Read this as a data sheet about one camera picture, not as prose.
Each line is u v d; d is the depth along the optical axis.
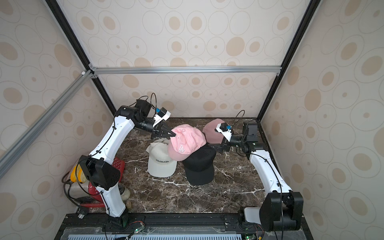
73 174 0.70
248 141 0.61
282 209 0.40
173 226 0.73
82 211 0.75
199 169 0.87
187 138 0.69
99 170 0.47
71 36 0.76
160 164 0.91
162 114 0.61
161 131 0.66
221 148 0.67
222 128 0.64
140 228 0.71
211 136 1.04
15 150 0.52
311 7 0.68
